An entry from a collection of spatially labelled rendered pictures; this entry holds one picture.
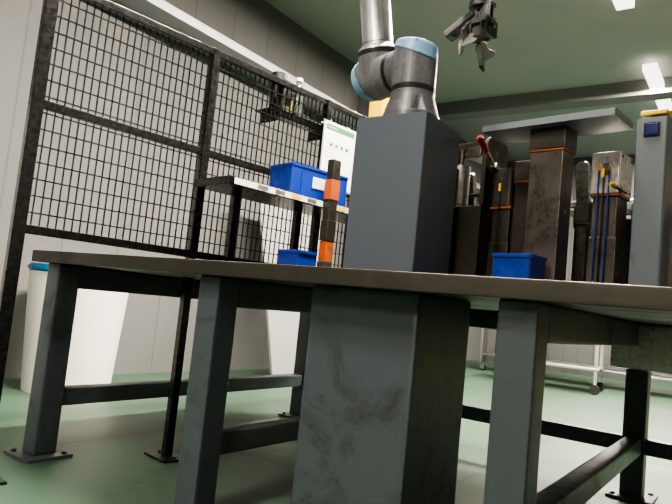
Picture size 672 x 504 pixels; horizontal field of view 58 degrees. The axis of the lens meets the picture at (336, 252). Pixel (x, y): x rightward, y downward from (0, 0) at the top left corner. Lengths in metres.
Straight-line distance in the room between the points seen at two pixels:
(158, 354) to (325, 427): 3.23
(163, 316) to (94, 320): 1.22
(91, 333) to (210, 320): 1.85
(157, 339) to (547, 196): 3.43
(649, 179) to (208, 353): 1.19
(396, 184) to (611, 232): 0.64
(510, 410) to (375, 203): 0.60
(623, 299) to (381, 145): 0.71
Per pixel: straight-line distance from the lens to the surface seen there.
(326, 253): 2.44
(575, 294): 1.17
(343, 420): 1.48
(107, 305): 3.51
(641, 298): 1.15
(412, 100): 1.60
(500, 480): 1.27
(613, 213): 1.83
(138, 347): 4.53
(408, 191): 1.48
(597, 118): 1.71
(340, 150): 2.90
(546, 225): 1.71
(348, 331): 1.46
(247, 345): 5.29
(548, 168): 1.74
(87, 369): 3.53
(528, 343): 1.23
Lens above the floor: 0.61
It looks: 5 degrees up
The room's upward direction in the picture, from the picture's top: 6 degrees clockwise
